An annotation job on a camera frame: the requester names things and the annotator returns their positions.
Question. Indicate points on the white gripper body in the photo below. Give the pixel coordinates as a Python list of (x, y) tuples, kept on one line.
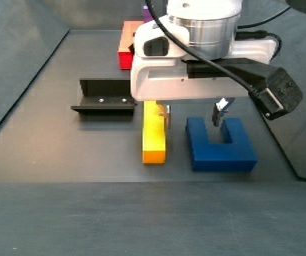
[(159, 78)]

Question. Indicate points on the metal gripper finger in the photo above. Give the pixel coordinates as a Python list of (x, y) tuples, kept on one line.
[(221, 109), (165, 112)]

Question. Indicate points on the blue U-shaped block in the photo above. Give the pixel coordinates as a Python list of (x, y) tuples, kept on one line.
[(232, 156)]

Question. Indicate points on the black angle fixture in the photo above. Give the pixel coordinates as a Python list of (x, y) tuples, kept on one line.
[(106, 95)]

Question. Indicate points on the yellow bar block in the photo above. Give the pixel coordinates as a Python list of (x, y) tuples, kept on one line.
[(154, 134)]

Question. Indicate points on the red slotted base block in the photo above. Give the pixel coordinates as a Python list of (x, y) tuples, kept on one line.
[(125, 50)]

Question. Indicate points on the purple U-shaped block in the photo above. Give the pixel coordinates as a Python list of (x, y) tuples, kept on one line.
[(147, 15)]

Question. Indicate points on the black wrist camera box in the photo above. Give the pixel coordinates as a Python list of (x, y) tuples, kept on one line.
[(277, 94)]

